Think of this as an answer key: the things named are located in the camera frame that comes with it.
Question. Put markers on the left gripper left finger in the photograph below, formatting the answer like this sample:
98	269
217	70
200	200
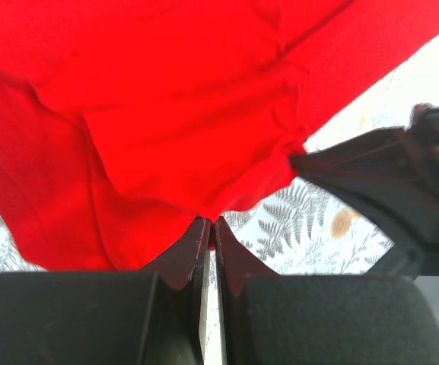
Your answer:
150	316

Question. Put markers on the red t shirt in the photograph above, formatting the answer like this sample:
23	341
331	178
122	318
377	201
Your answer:
123	121

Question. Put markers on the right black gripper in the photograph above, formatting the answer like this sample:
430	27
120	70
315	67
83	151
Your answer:
390	176

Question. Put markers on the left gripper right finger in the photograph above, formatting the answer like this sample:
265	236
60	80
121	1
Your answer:
268	318

